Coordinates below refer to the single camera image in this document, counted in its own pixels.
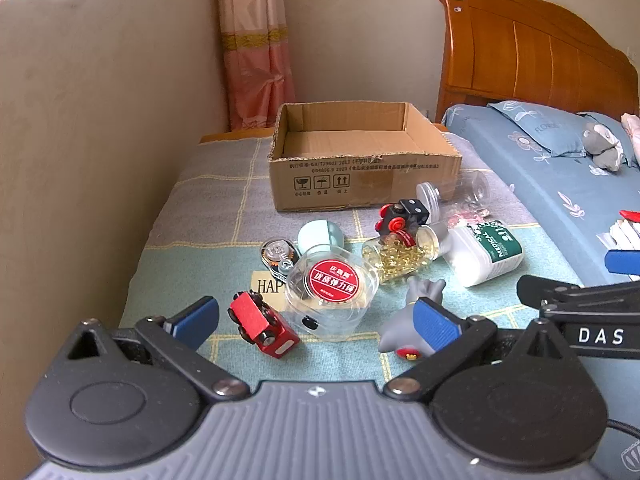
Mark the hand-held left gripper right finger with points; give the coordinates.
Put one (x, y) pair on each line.
(435, 327)

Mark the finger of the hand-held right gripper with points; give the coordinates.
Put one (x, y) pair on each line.
(550, 290)
(622, 262)

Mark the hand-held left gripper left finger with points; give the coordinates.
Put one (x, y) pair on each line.
(195, 317)

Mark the grey toy shark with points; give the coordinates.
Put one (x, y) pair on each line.
(397, 330)

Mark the red toy car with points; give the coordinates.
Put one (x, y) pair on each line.
(260, 322)

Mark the white bottle green label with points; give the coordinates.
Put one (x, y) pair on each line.
(475, 260)

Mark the clear round container red label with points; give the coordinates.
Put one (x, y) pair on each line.
(330, 280)

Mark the large clear plastic jar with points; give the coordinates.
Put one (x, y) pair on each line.
(462, 190)

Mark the light green round case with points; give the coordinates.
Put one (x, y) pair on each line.
(320, 235)

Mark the cardboard box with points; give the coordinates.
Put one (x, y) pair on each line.
(350, 180)

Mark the white paper stack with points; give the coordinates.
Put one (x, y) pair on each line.
(622, 235)

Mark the small red item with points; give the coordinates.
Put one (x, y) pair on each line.
(631, 216)

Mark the clear bottle of yellow capsules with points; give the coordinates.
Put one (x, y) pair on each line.
(395, 257)

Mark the blue floral bed sheet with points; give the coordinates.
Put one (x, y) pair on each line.
(550, 200)

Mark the red black toy train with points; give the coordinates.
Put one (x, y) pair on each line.
(405, 217)

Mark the grey plush toy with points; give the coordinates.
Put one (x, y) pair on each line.
(602, 147)

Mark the white pink cloth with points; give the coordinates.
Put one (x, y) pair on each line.
(632, 135)

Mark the blue floral pillow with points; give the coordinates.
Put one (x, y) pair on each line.
(540, 130)

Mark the wooden bed headboard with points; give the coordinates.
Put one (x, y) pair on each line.
(525, 50)

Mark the pink curtain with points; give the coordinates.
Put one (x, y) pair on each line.
(255, 60)

